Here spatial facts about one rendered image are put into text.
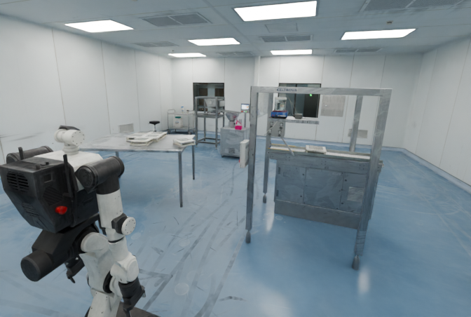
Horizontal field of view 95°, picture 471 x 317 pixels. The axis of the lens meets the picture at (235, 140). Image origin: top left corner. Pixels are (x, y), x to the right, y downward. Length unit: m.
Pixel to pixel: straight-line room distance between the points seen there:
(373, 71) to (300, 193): 5.72
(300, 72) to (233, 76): 2.34
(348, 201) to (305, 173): 0.61
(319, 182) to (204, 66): 6.78
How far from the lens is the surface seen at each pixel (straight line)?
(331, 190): 3.08
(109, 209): 1.10
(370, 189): 2.31
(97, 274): 1.55
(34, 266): 1.27
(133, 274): 1.31
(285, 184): 3.07
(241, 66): 8.23
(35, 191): 1.09
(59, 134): 1.24
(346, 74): 7.94
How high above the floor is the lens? 1.67
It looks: 13 degrees down
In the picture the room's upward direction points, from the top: 2 degrees clockwise
